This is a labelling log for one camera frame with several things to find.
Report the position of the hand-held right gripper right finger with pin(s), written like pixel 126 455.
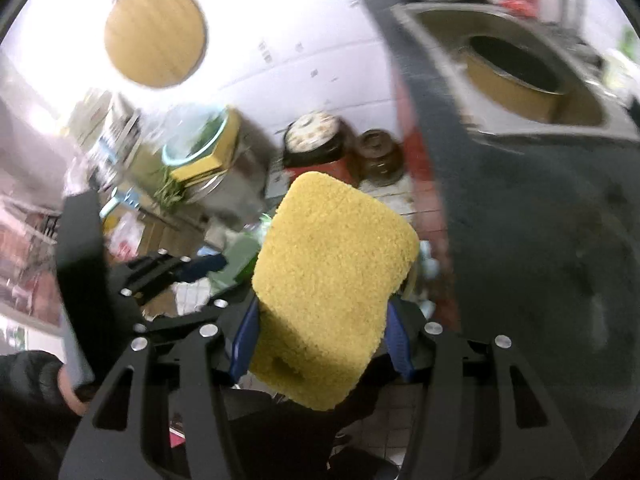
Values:
pixel 400 345

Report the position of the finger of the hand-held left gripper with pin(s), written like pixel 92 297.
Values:
pixel 200 316
pixel 200 266

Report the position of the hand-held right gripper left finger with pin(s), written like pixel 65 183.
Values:
pixel 245 340

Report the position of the yellow sponge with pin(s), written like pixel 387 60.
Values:
pixel 330 280

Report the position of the person's left forearm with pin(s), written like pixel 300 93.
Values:
pixel 30 400

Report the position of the green plastic bag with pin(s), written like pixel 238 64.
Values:
pixel 240 255

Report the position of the steel pot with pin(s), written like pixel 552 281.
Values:
pixel 212 190

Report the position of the green vegetables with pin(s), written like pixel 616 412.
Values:
pixel 170 190

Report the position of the yellow box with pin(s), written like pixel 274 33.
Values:
pixel 220 155

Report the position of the clear bowl with green rim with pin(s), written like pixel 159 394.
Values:
pixel 197 135

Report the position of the black clay pot with lid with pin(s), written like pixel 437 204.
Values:
pixel 312 140

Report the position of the brown ceramic jar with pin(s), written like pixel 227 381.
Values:
pixel 380 157

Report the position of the round wooden cutting board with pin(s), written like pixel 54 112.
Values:
pixel 155 35

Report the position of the steel sink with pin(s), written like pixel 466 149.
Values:
pixel 520 80

